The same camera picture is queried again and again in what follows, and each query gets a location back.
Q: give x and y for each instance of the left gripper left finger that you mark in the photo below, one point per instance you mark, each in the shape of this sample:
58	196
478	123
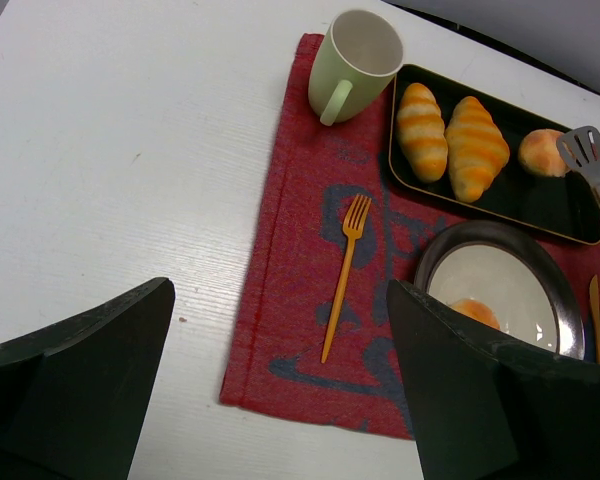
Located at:
74	394

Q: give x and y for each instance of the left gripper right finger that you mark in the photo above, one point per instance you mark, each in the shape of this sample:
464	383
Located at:
485	405

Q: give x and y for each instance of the round bread bun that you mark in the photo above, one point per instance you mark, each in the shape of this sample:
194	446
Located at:
538	154
477	311

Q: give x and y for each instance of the metal serving tongs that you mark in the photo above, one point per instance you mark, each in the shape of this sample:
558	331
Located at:
580	150

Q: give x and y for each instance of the orange plastic knife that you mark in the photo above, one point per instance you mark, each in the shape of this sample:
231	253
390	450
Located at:
594	303

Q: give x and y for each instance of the black rectangular tray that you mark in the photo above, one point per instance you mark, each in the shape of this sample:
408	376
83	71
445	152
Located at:
563	206

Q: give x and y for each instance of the dark rimmed white plate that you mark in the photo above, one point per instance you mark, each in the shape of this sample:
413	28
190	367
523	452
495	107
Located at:
510	273

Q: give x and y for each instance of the right striped croissant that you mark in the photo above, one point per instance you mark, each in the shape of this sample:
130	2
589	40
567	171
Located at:
477	151

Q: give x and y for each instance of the striped croissant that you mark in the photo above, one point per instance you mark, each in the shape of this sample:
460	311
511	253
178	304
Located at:
421	133
477	151

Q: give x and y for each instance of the orange plastic fork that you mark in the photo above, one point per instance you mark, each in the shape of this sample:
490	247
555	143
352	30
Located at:
353	228

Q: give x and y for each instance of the left striped croissant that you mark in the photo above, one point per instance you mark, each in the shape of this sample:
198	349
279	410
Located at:
421	133

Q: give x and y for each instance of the pale green mug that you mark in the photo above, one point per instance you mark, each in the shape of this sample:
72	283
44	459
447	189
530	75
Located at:
358	57

